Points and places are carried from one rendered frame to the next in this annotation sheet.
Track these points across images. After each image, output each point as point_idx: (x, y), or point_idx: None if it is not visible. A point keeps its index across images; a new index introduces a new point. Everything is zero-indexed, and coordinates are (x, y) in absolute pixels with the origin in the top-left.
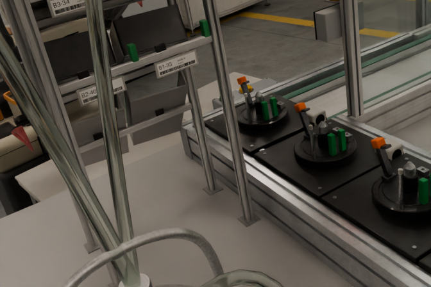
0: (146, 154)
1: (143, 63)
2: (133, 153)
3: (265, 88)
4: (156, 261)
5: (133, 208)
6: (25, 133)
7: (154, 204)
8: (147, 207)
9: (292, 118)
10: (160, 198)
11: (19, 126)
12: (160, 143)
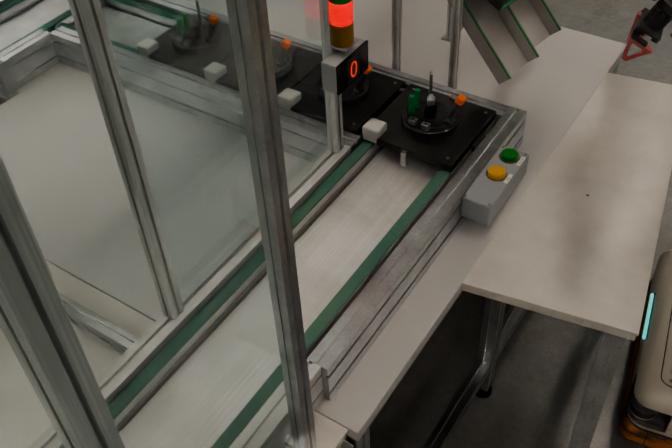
0: (570, 136)
1: None
2: (588, 135)
3: (473, 182)
4: (440, 54)
5: (506, 82)
6: (633, 22)
7: (491, 88)
8: (494, 85)
9: (396, 125)
10: (491, 94)
11: (637, 12)
12: (572, 152)
